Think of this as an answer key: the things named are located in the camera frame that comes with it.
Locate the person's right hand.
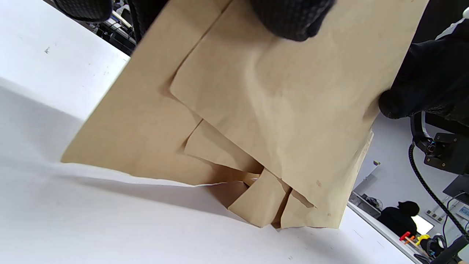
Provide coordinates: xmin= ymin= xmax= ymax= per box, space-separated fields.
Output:
xmin=378 ymin=20 xmax=469 ymax=127

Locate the person's left hand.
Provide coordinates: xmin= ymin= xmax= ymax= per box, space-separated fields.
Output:
xmin=55 ymin=0 xmax=336 ymax=42

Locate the group of brown paper envelopes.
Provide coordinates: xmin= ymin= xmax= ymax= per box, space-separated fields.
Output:
xmin=60 ymin=0 xmax=430 ymax=230

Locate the grey and white tracking controller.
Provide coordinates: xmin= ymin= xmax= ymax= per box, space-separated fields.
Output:
xmin=435 ymin=7 xmax=469 ymax=40

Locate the bright computer monitor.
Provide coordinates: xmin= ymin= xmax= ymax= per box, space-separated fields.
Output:
xmin=410 ymin=214 xmax=435 ymax=236

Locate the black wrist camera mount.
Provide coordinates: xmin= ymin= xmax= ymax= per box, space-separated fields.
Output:
xmin=410 ymin=110 xmax=469 ymax=176

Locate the black glove cable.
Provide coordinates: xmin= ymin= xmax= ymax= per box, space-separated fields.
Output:
xmin=408 ymin=142 xmax=469 ymax=239

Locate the white wall socket panel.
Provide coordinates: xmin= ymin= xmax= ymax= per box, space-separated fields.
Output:
xmin=425 ymin=208 xmax=444 ymax=223

